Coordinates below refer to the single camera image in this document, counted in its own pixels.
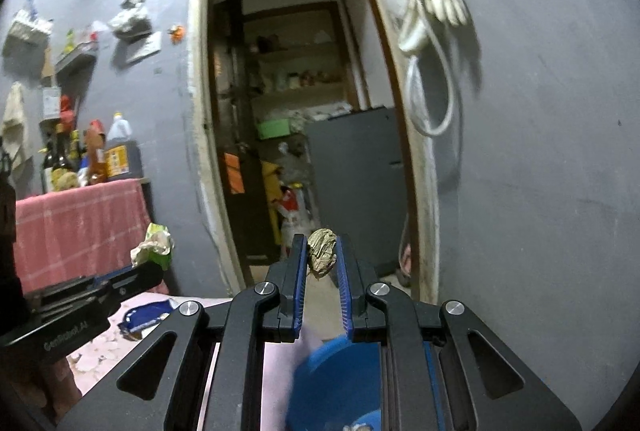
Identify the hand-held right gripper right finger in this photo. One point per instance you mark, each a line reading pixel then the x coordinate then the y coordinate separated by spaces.
pixel 344 296

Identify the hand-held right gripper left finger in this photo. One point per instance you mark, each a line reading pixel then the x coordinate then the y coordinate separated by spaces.
pixel 300 291

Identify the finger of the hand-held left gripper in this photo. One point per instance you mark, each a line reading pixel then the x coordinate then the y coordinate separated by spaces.
pixel 120 273
pixel 137 283

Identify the blue snack bag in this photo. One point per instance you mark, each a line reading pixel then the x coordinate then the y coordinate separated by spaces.
pixel 147 316

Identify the green white wrapper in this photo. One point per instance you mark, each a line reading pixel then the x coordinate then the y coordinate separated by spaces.
pixel 155 243

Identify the beige paper ball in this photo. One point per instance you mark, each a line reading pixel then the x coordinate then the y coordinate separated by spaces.
pixel 322 253

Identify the blue plastic basin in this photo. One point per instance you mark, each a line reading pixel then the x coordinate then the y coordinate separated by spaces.
pixel 330 386

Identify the person's left hand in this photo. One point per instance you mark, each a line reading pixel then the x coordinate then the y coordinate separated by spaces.
pixel 57 383

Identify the pink checked cloth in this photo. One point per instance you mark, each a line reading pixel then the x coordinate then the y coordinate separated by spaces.
pixel 75 231

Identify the pink floral blanket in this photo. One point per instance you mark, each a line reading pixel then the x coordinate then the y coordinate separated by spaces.
pixel 107 356

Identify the red white sack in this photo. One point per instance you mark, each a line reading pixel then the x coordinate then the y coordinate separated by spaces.
pixel 296 216

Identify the grey washing machine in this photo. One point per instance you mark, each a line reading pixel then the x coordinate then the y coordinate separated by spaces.
pixel 355 191

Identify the cooking oil jug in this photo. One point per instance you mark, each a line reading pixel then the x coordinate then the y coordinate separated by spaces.
pixel 122 158

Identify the red brown bottle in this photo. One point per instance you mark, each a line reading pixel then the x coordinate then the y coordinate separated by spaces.
pixel 95 156

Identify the dark soy sauce bottle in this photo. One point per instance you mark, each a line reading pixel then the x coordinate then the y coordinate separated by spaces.
pixel 61 161

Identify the slim dark bottle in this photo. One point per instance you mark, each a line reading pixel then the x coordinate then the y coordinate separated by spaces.
pixel 77 151

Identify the green box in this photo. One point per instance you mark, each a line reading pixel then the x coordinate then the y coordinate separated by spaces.
pixel 273 129

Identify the red hanging plastic bag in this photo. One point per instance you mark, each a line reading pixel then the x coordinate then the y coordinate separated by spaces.
pixel 66 110

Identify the hanging cream towel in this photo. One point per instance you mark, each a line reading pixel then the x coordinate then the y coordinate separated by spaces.
pixel 14 126

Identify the wooden cutting board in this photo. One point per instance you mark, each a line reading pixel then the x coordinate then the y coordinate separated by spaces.
pixel 48 63

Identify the wooden storage shelves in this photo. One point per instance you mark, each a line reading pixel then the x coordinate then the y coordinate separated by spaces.
pixel 300 56

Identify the hanging clear plastic bag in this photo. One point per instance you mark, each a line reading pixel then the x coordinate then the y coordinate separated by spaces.
pixel 131 13

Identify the wooden door frame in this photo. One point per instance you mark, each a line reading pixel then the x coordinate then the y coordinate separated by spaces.
pixel 200 111

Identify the white wall shelf rack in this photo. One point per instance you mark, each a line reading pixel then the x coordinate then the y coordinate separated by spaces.
pixel 75 56

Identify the white wall socket plate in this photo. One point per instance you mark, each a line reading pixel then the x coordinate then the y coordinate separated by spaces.
pixel 144 47

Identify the orange wall hook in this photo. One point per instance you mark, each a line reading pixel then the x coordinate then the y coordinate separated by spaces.
pixel 176 33

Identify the white wall basket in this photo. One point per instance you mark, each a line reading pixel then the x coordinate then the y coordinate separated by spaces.
pixel 27 31

